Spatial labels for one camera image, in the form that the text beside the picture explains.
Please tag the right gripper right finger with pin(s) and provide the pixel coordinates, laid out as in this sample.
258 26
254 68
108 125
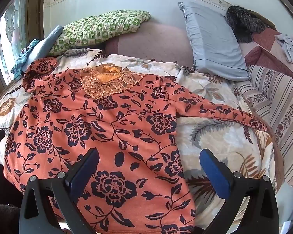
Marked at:
261 215

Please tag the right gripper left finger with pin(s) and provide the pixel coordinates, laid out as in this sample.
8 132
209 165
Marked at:
37 215

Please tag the orange floral blouse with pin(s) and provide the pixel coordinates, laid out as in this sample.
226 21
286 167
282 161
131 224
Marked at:
131 120

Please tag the teal patterned small garment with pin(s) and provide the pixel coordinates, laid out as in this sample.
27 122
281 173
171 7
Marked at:
21 59

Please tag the cream leaf-print blanket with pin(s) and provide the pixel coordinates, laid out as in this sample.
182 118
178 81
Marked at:
243 149

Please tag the blue folded cloth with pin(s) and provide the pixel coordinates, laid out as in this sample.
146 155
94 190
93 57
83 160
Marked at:
42 49

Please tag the stained glass window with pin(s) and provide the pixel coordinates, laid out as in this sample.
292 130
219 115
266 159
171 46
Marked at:
12 37

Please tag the striped floral quilt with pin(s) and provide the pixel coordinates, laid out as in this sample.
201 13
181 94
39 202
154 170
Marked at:
269 94

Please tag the green checkered pillow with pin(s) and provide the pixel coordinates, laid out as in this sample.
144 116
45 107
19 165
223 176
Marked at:
95 30

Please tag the pink patchwork blanket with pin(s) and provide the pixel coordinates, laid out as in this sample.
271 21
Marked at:
265 51

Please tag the light grey small garment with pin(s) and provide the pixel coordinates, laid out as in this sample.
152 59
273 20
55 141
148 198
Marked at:
286 43

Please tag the light blue pillow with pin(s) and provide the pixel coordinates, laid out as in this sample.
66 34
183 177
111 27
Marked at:
215 48

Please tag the mauve bed sheet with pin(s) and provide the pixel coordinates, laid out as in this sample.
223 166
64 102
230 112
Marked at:
154 41

